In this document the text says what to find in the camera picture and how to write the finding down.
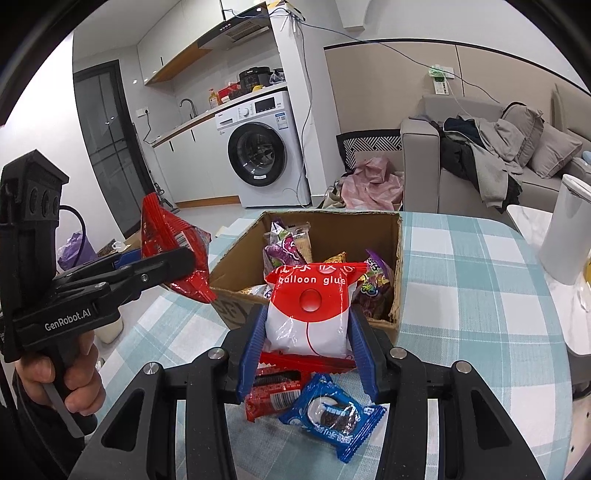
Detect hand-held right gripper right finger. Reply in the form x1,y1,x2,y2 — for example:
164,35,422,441
348,307,546,480

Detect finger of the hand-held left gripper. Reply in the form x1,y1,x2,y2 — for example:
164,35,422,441
111,248,198,303
58,249,145,283

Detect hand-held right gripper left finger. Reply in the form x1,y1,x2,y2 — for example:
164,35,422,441
69,307,269,480

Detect red noodle snack packet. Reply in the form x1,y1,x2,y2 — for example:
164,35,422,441
140,193,218,304

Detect red cookie packet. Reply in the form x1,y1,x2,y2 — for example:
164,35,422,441
245,352,357,423

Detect blue cookie packet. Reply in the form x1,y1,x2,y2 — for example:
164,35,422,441
278,373,387,463

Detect white red packet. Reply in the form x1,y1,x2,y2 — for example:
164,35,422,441
264,262,368,358

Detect brown cardboard box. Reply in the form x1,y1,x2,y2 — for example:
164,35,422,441
208,210,404,344

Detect purple snack packet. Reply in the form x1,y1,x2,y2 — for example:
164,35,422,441
263,222,302,278

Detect clear cracker packet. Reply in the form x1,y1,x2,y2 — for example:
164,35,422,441
288,223,314,267

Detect person's left forearm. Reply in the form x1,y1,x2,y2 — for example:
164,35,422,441
7,374,90,480

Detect person's left hand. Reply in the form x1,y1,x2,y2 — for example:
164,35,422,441
14,343,107,418

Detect purple plastic bag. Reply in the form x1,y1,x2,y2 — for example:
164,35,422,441
58,232,84,271

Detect clear noodle packet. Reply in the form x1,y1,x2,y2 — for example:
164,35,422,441
239,284,274,302

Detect small purple candy packet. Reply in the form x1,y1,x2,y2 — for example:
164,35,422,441
353,249,396,320

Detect dark glass door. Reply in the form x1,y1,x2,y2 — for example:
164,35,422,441
74,62,156,237

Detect checkered tablecloth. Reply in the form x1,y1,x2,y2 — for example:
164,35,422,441
99,211,573,480

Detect white kitchen cabinet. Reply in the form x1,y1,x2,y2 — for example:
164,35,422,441
152,108,242,205

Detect white washing machine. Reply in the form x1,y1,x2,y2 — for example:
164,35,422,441
215,90,311,208

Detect pink cloth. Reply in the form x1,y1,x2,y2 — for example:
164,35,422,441
342,156,405,211

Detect grey sofa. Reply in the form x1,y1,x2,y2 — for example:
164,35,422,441
399,83,591,219

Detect black rice cooker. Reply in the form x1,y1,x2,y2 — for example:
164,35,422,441
239,67,271,91

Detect black white patterned basket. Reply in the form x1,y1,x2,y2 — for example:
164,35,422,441
337,130,402,174

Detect pile of clothes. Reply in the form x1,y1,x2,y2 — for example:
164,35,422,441
438,115,525,213

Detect white cylindrical bin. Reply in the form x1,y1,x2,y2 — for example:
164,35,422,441
538,174,591,285

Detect range hood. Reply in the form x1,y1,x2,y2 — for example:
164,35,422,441
198,11,271,51

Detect grey cushion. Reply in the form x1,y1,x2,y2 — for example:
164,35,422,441
501,102,544,167
529,124,583,180

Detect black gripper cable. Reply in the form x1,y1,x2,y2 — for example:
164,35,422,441
59,207,89,260

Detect wall cabinet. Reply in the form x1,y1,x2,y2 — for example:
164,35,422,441
137,18,223,86

